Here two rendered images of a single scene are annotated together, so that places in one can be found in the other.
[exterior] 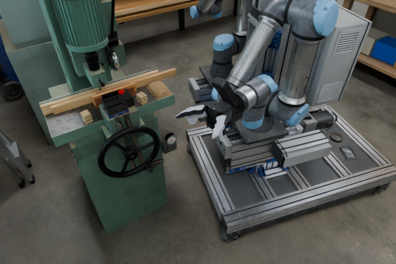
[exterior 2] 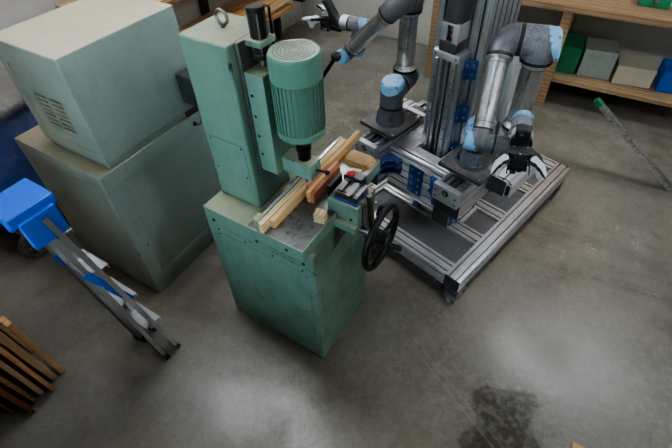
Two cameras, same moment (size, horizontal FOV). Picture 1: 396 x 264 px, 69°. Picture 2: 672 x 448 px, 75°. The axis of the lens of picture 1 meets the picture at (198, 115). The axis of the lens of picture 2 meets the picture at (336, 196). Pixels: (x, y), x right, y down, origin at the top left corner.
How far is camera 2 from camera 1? 1.00 m
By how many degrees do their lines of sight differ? 19
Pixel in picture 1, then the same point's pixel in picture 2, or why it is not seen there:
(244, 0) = (410, 33)
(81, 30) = (314, 118)
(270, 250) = (495, 292)
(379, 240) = (577, 240)
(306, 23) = (542, 53)
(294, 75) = (526, 102)
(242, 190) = (446, 243)
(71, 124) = (307, 230)
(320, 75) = (506, 94)
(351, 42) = not seen: hidden behind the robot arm
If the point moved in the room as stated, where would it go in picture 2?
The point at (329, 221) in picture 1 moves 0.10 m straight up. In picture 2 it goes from (529, 241) to (533, 230)
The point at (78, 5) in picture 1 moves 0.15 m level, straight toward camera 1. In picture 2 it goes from (315, 89) to (351, 105)
